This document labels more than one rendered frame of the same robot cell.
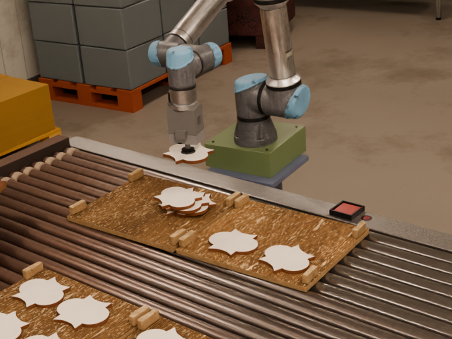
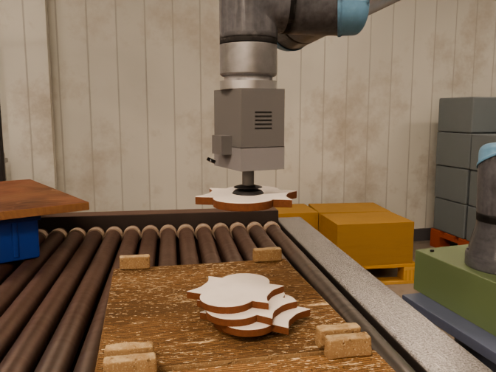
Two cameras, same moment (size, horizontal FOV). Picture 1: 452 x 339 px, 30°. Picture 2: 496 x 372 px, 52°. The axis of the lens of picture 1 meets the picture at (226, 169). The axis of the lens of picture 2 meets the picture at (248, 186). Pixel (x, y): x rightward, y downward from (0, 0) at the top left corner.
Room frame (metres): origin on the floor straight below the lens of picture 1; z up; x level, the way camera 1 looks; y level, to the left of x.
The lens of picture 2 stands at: (1.74, -0.34, 1.24)
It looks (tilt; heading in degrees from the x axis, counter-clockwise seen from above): 8 degrees down; 41
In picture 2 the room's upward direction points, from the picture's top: straight up
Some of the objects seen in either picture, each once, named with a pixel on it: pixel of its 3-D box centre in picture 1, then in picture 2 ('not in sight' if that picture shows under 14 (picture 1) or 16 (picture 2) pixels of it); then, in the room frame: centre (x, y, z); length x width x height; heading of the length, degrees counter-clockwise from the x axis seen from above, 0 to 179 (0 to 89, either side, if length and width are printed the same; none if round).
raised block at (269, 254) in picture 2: (135, 175); (267, 254); (2.53, 0.29, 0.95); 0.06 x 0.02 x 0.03; 143
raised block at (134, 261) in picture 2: (77, 207); (134, 262); (2.31, 0.46, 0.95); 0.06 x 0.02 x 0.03; 143
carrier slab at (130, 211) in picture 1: (155, 209); (216, 304); (2.30, 0.22, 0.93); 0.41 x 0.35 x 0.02; 53
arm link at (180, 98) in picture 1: (182, 95); (246, 63); (2.25, 0.11, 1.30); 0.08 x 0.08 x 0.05
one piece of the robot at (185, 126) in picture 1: (183, 122); (239, 124); (2.24, 0.11, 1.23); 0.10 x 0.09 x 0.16; 159
